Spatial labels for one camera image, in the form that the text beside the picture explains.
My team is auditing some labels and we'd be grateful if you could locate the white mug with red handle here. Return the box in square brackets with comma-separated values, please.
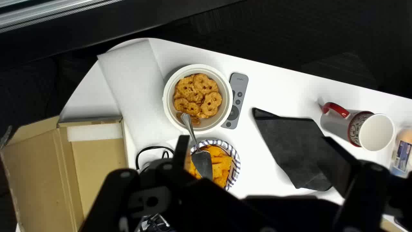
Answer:
[320, 102, 393, 151]

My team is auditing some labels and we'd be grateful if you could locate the white foam sheet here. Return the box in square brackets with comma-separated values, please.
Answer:
[60, 40, 178, 167]

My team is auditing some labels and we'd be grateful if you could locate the white bowl of pretzels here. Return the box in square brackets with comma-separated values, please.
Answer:
[162, 65, 232, 133]

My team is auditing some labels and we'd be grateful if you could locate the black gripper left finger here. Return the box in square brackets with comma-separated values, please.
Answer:
[78, 169, 185, 232]

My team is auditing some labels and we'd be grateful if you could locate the metal spoon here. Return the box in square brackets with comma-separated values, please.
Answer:
[180, 114, 212, 179]

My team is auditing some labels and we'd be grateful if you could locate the small labelled container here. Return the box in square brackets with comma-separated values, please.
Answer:
[390, 128, 412, 178]

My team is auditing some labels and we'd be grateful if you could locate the grey remote control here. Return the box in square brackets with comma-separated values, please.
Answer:
[222, 72, 248, 129]

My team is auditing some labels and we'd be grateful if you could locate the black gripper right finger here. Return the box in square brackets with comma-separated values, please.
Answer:
[321, 136, 391, 232]

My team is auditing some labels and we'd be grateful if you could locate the dark grey folded cloth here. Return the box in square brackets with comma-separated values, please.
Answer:
[252, 109, 335, 191]

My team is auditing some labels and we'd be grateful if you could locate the brown cardboard box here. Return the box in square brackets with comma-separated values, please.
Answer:
[1, 118, 127, 232]

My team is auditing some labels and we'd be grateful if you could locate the patterned plate of orange chips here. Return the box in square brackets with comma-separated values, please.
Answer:
[198, 138, 240, 191]

